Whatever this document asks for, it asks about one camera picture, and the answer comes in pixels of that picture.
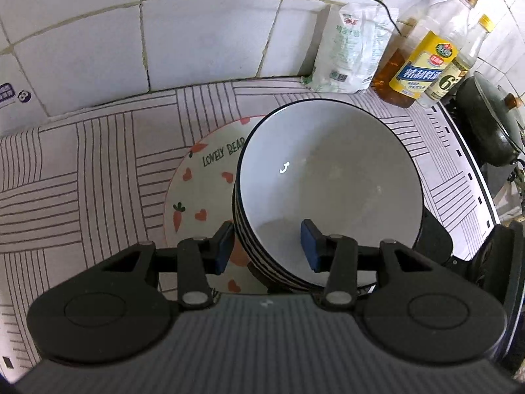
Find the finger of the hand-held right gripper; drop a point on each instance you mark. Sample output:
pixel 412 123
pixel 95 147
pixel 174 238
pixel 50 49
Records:
pixel 437 238

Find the white plastic bag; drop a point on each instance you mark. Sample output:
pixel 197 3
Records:
pixel 348 49

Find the brown oil bottle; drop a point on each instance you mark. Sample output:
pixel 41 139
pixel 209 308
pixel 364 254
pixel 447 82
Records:
pixel 387 69

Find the glass wok lid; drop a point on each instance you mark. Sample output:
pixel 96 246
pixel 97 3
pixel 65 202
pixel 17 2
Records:
pixel 492 94

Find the striped printed table mat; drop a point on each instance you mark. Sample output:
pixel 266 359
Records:
pixel 102 172

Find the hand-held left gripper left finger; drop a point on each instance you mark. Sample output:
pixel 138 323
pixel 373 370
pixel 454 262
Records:
pixel 223 250

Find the black rimmed white bowl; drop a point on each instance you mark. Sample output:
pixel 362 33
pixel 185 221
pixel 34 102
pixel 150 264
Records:
pixel 328 152

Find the yellow label cooking wine bottle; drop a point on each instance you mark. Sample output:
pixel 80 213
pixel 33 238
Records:
pixel 422 69

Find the black wok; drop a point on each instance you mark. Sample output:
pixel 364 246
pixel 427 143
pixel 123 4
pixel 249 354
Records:
pixel 488 135

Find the carrot print plate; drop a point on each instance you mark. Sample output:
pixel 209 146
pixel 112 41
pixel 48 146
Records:
pixel 192 188

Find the wall sticker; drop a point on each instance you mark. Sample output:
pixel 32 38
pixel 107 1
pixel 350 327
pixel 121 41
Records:
pixel 12 94

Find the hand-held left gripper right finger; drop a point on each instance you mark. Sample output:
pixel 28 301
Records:
pixel 309 246

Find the clear vinegar bottle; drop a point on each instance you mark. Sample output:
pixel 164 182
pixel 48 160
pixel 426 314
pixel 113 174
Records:
pixel 445 84

